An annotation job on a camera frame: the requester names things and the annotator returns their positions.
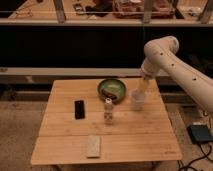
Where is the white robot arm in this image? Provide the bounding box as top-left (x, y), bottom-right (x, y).
top-left (141, 36), bottom-right (213, 113)

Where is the black cable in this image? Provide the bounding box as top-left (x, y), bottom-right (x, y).
top-left (178, 141), bottom-right (213, 171)

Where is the translucent plastic cup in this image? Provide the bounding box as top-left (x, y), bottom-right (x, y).
top-left (130, 89), bottom-right (146, 111)

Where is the clear plastic bottle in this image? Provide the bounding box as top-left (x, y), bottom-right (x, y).
top-left (104, 98), bottom-right (113, 124)

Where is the background workbench shelf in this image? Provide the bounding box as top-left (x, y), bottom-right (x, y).
top-left (0, 0), bottom-right (213, 26)

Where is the black smartphone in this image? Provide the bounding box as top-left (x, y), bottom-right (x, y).
top-left (74, 100), bottom-right (85, 119)

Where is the green ceramic bowl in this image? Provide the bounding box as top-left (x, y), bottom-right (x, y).
top-left (97, 78), bottom-right (126, 104)

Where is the dark box on floor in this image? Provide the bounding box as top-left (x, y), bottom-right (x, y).
top-left (187, 125), bottom-right (213, 144)

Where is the beige rectangular block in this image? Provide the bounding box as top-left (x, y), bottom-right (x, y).
top-left (86, 135), bottom-right (101, 158)

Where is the wooden table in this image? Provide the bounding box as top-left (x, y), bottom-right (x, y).
top-left (30, 77), bottom-right (183, 167)

